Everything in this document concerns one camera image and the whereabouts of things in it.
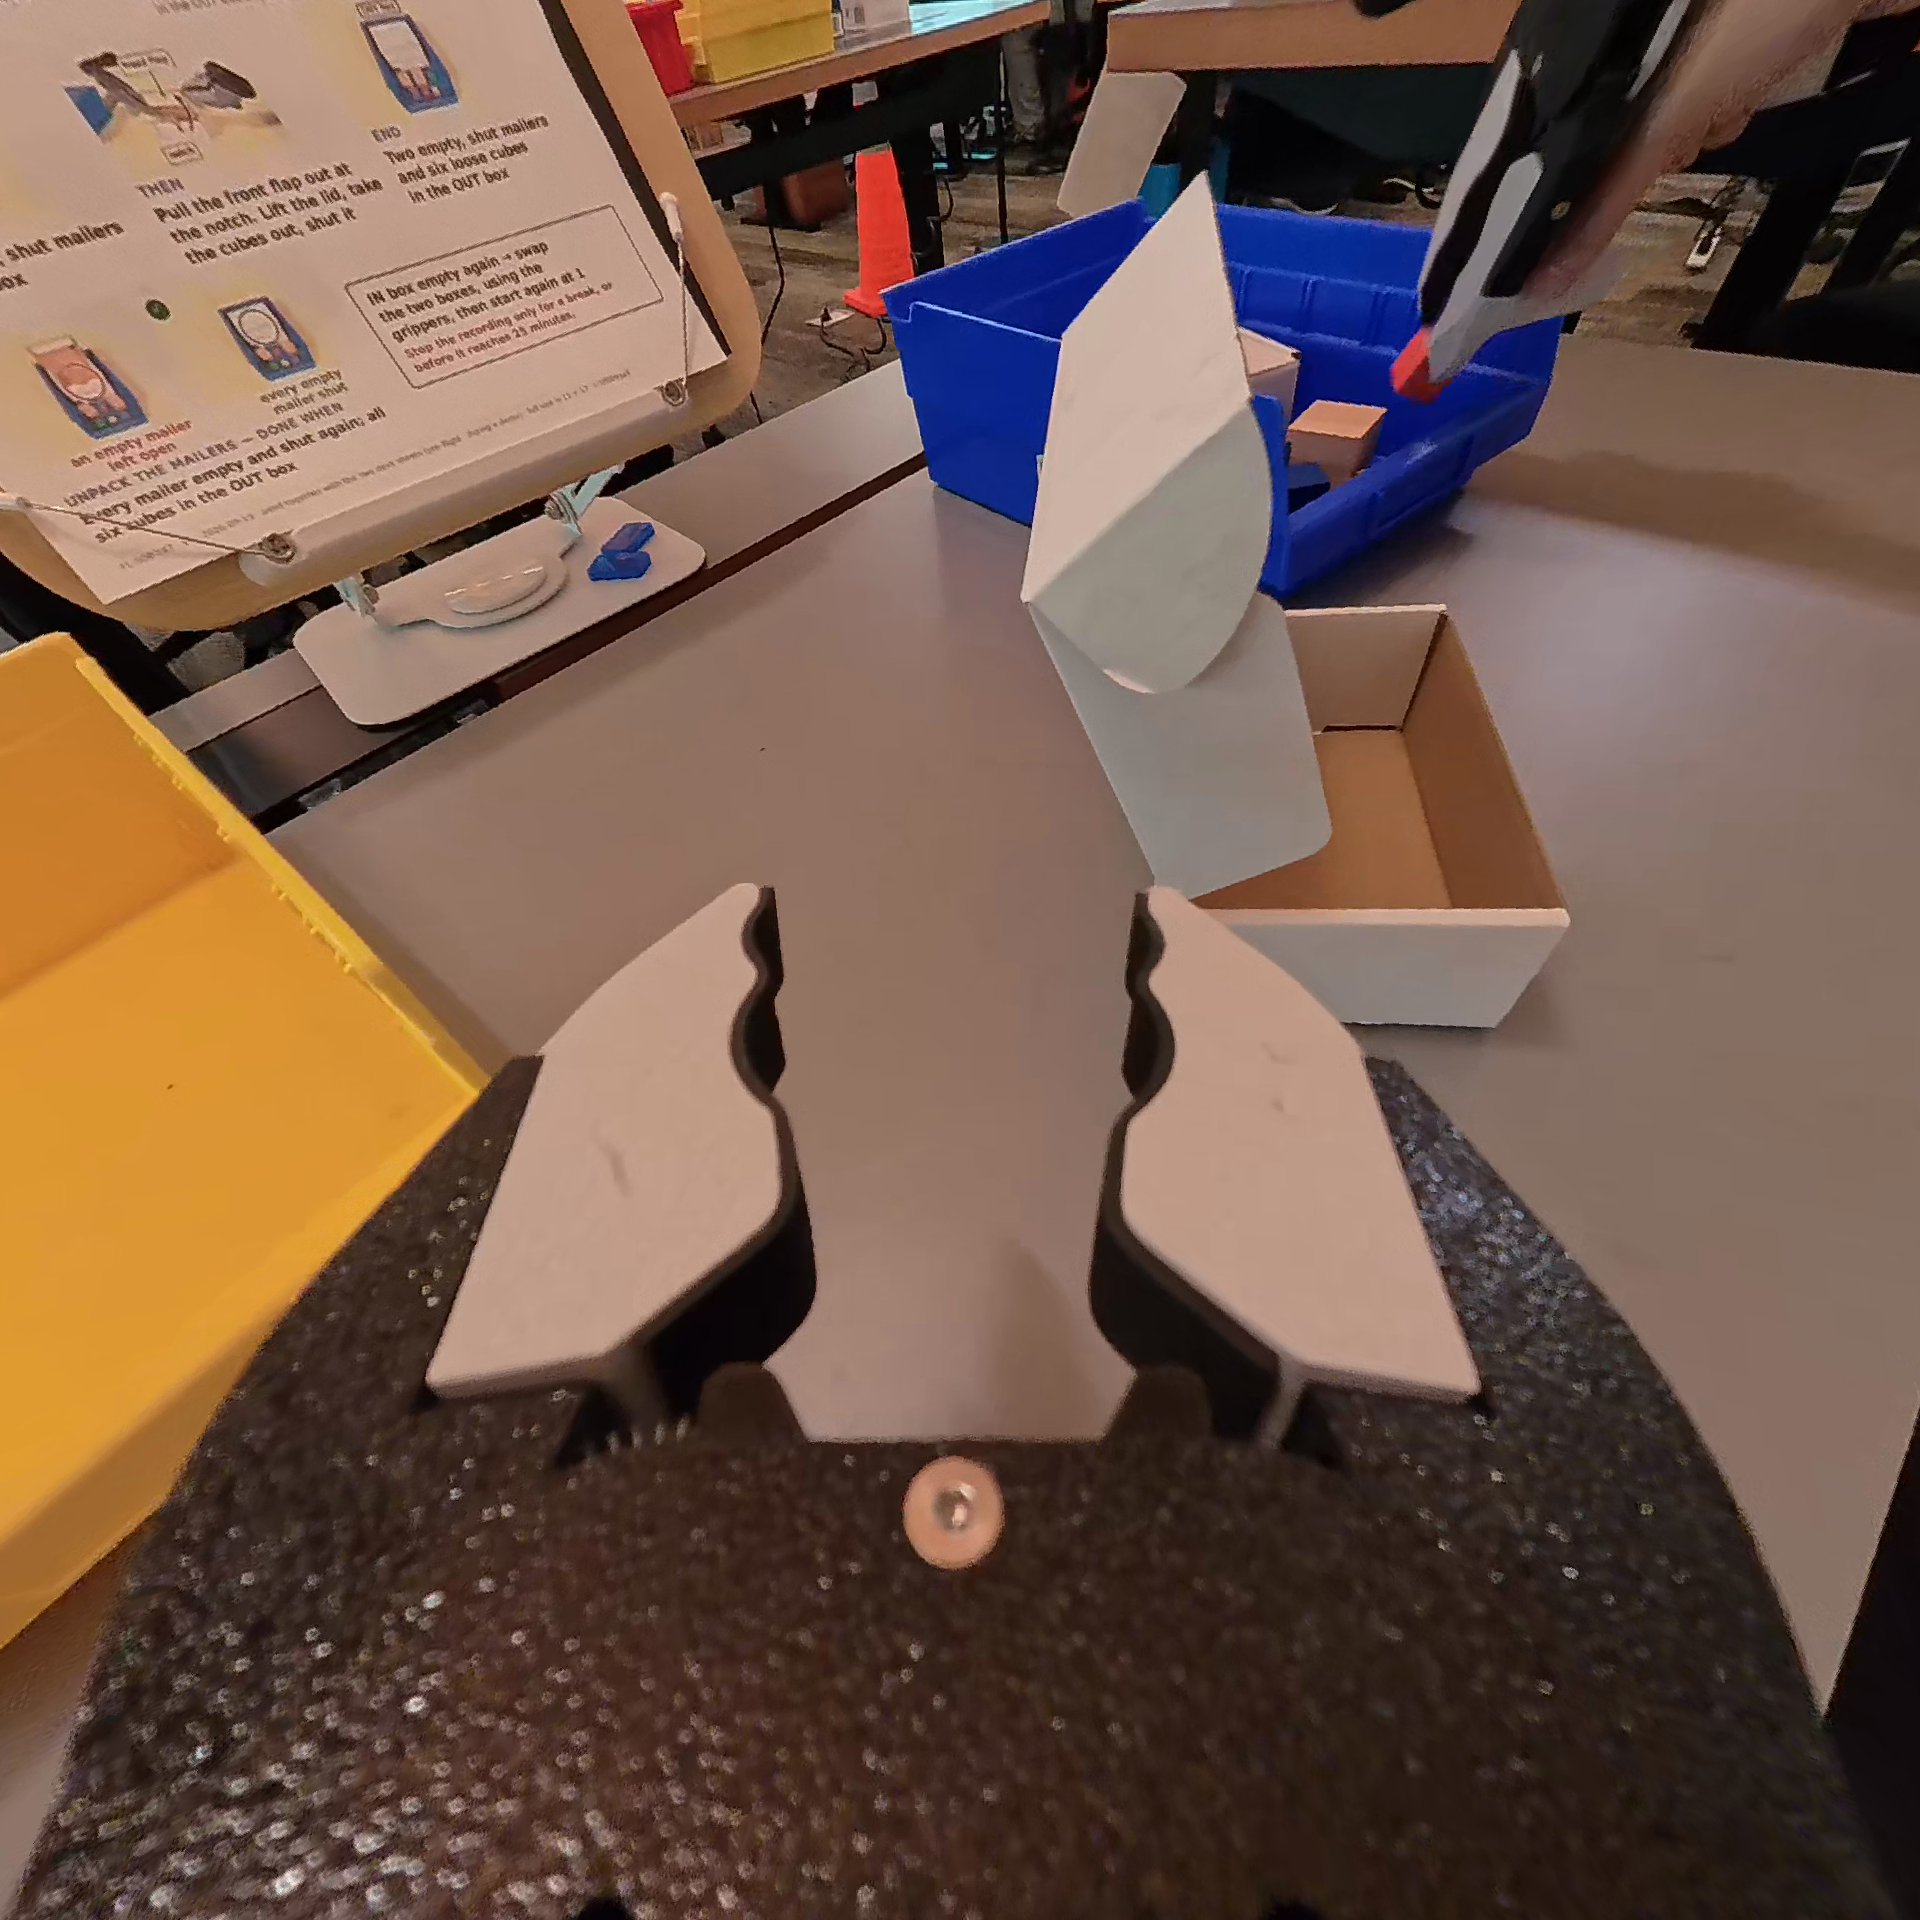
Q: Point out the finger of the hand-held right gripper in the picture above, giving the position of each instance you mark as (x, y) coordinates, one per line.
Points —
(1569, 277)
(1484, 166)

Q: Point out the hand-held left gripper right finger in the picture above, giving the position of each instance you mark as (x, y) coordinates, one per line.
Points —
(1276, 1186)

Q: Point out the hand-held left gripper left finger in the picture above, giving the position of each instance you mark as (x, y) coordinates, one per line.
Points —
(629, 1171)

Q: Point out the red wooden cube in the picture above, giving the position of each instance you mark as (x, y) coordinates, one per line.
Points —
(1417, 370)

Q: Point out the natural wooden cube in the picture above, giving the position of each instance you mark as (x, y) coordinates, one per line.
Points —
(1336, 438)

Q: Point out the white cardboard mailer box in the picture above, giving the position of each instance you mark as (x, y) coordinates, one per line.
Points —
(1184, 452)

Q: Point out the blue plastic bin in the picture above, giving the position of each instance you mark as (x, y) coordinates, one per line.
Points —
(991, 375)

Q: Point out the white mailer box flap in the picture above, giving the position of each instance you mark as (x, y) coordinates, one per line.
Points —
(1119, 143)

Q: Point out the person's right hand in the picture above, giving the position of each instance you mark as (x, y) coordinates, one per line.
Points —
(1757, 68)

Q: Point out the white power strip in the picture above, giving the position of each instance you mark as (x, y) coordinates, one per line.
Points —
(1709, 242)

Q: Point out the wooden top table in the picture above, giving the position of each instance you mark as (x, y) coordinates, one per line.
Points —
(1290, 34)

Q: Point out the pale wooden cube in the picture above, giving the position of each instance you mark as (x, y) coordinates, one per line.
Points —
(1268, 370)

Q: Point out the blue wooden cube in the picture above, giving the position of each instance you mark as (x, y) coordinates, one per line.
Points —
(1308, 487)

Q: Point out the yellow plastic bin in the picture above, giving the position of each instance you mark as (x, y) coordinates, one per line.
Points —
(196, 1050)

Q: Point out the white stand base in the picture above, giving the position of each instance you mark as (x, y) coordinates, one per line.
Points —
(450, 646)

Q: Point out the orange traffic cone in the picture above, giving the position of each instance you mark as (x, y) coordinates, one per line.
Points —
(881, 242)

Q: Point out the blue clip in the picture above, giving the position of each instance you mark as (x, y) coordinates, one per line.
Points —
(622, 553)

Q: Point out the grey background table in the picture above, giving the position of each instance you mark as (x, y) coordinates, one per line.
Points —
(869, 68)

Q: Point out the small yellow bin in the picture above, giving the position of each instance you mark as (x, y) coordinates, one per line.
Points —
(758, 34)

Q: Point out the beige sheet holder board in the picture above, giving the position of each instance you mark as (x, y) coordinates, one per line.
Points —
(704, 254)

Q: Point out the small red bin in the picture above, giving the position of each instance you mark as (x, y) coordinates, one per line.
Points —
(656, 42)

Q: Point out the printed instruction sheet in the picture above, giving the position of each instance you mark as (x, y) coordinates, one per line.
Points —
(300, 271)

